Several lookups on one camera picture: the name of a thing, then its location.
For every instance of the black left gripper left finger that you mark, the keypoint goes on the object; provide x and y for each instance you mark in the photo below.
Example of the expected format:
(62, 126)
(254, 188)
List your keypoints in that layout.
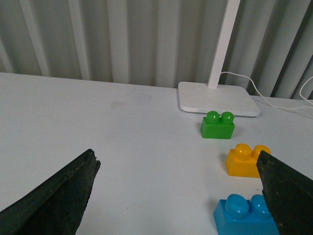
(57, 206)

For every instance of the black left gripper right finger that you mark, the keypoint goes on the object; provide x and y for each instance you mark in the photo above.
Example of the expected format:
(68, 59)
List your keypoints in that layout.
(288, 195)

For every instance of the yellow two-stud block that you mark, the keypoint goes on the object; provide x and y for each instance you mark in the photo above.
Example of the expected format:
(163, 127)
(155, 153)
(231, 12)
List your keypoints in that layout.
(241, 161)

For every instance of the blue three-stud block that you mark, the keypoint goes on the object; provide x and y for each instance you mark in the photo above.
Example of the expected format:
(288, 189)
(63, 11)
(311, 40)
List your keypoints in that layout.
(238, 216)

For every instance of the green two-stud block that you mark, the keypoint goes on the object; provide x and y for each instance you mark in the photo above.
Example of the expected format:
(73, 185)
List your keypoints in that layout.
(216, 126)

